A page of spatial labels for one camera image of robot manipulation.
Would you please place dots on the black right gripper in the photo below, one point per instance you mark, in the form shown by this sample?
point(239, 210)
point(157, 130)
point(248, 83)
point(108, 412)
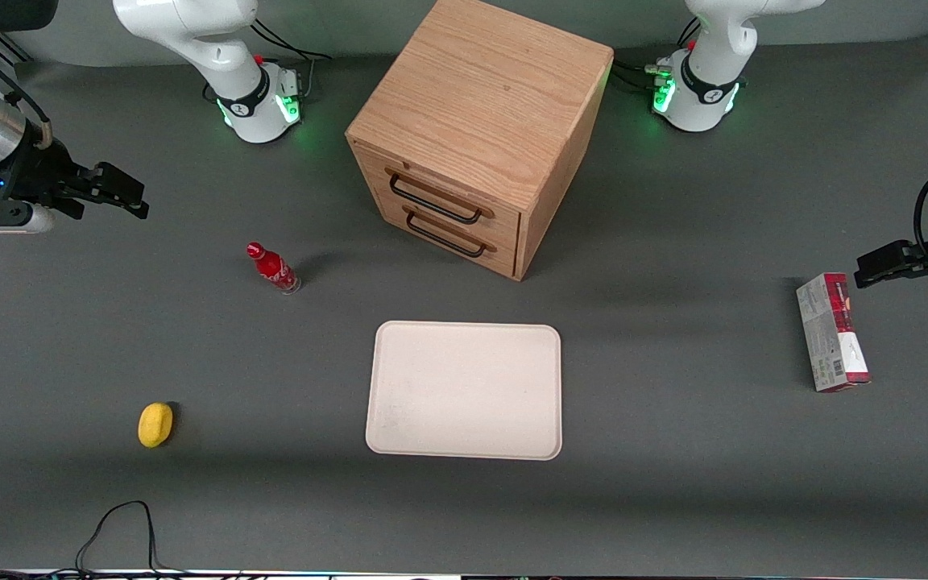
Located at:
point(35, 172)

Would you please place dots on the wooden drawer with worn bottom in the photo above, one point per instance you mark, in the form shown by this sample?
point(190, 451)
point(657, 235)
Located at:
point(504, 225)

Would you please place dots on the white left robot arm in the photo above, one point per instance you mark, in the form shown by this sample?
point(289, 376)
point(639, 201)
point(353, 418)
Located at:
point(702, 89)

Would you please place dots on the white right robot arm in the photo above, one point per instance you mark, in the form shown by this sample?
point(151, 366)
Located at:
point(248, 90)

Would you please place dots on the wooden drawer cabinet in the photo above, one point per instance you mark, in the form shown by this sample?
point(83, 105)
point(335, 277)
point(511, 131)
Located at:
point(488, 89)

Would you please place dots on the grey and red carton box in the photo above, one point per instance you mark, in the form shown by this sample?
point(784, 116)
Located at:
point(830, 338)

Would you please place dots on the red soda bottle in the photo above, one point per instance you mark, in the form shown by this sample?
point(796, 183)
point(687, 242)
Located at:
point(273, 268)

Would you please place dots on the yellow lemon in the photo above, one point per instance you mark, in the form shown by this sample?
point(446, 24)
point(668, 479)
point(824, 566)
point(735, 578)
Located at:
point(155, 424)

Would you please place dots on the cream rectangular tray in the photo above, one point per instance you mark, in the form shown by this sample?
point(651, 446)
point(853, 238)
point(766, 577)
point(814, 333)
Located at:
point(464, 391)

